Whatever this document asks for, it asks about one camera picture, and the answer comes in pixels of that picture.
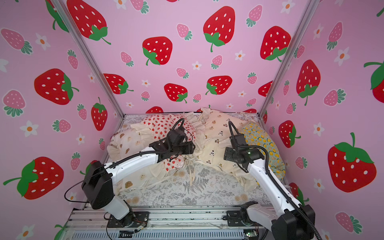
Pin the right aluminium frame post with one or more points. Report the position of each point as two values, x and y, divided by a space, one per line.
301 28

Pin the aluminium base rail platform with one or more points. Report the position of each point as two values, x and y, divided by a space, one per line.
164 223

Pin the left aluminium frame post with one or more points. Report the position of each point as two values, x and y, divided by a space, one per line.
79 40

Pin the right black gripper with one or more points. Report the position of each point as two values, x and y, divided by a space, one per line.
229 154

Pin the grey fern print table cloth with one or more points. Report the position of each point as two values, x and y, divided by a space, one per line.
194 184

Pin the cream animal print ruffled pillowcase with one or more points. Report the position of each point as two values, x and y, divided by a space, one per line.
212 139

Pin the cream bear print pillow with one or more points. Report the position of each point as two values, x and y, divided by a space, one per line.
132 174

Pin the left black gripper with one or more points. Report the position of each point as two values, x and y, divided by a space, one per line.
189 147

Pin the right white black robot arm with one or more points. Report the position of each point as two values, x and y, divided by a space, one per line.
293 220

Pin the red strawberry print ruffled pillowcase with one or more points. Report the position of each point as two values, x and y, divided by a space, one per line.
156 127

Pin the lemon print pillowcase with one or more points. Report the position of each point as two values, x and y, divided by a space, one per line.
267 147

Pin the aluminium frame post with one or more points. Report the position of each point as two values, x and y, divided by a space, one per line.
301 28
79 40

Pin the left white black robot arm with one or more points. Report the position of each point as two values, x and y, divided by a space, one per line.
99 182

